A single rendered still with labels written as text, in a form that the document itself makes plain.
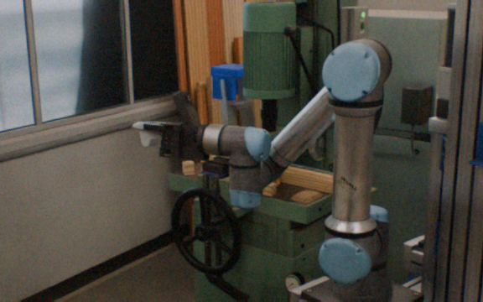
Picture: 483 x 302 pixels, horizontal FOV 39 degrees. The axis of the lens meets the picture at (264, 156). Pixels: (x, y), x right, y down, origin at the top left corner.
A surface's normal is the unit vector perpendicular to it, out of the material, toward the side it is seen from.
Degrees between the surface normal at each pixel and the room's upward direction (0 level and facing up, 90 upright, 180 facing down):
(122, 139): 90
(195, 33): 87
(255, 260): 90
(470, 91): 90
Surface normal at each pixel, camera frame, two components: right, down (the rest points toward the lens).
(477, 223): -0.75, 0.18
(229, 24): 0.82, 0.08
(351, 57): -0.39, 0.12
